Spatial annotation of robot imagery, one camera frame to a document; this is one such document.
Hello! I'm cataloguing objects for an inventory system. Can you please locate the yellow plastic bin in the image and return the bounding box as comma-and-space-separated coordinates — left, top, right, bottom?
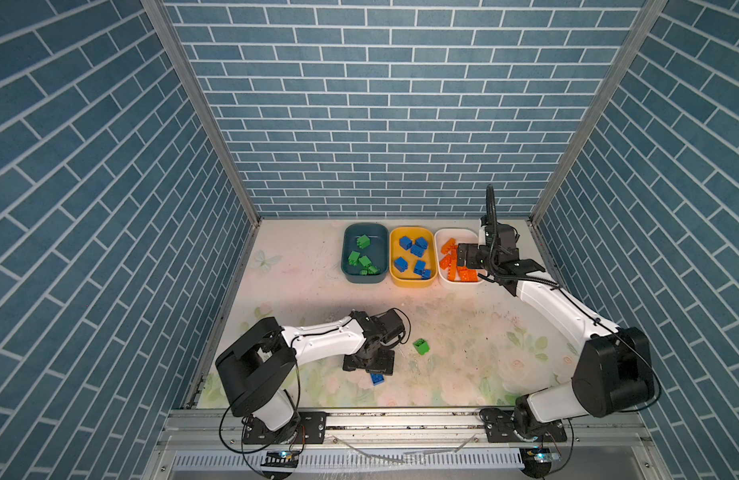
389, 226, 439, 288

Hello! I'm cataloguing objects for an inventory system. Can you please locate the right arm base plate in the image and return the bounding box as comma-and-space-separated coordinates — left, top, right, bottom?
479, 408, 567, 443

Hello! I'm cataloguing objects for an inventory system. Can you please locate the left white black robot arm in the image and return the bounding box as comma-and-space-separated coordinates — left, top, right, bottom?
215, 308, 411, 445

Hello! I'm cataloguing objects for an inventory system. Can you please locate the aluminium front rail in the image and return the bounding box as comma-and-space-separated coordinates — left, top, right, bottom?
155, 407, 653, 451

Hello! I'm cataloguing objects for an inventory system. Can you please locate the white plastic bin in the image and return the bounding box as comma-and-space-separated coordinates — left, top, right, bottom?
435, 228, 483, 288

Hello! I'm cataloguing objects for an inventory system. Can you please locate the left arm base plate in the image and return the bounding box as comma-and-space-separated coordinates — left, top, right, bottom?
243, 411, 328, 445

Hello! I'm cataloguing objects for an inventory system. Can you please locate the dark teal plastic bin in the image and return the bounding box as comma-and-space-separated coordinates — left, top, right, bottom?
341, 223, 389, 284

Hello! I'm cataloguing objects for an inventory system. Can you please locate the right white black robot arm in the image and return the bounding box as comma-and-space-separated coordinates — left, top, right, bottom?
457, 216, 661, 441

